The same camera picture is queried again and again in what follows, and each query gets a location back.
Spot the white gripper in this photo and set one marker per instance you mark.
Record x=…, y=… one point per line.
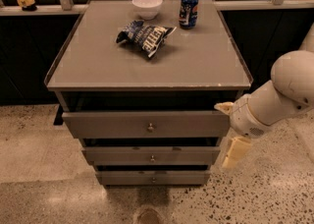
x=245, y=116

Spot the small yellow black object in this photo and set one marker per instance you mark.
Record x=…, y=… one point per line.
x=27, y=5

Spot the grey drawer cabinet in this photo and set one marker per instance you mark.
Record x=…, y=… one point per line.
x=194, y=69

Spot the blue soda can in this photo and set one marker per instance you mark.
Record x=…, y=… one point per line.
x=188, y=13

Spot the blue kettle chips bag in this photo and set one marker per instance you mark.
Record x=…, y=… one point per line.
x=147, y=38

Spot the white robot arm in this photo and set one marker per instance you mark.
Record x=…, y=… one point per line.
x=288, y=93

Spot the grey top drawer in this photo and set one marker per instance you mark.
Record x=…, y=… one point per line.
x=146, y=124

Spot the white bowl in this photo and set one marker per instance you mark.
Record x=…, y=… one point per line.
x=147, y=9

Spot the grey middle drawer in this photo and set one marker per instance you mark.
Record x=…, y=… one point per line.
x=151, y=155

